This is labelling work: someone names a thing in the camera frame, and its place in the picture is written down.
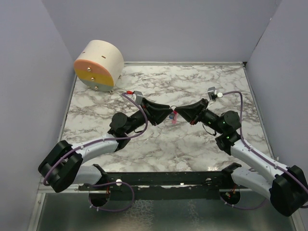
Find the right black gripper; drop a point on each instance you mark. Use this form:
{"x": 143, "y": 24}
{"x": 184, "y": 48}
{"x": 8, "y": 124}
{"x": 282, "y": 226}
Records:
{"x": 190, "y": 112}

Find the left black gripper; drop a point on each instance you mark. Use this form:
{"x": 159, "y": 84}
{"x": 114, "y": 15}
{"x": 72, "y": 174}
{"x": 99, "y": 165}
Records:
{"x": 156, "y": 112}

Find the pink strap keyring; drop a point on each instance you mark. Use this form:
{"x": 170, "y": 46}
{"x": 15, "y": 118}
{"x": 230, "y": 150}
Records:
{"x": 174, "y": 121}

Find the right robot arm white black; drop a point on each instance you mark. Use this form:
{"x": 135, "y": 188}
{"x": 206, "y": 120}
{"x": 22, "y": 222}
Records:
{"x": 285, "y": 187}

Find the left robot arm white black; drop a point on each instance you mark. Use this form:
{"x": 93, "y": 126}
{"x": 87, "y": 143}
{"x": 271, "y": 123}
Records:
{"x": 64, "y": 165}

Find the cream cylinder tricolour face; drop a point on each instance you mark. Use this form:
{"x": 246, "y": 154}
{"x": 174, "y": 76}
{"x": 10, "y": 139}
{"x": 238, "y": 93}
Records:
{"x": 99, "y": 66}

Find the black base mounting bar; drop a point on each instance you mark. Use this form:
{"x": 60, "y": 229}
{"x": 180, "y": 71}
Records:
{"x": 124, "y": 186}

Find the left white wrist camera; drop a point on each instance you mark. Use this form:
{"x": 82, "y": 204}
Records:
{"x": 137, "y": 97}

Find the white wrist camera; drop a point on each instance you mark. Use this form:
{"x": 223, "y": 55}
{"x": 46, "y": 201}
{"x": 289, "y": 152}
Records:
{"x": 137, "y": 97}
{"x": 214, "y": 94}

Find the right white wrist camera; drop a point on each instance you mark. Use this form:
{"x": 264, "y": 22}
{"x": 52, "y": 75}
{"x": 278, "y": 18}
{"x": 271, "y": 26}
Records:
{"x": 214, "y": 94}

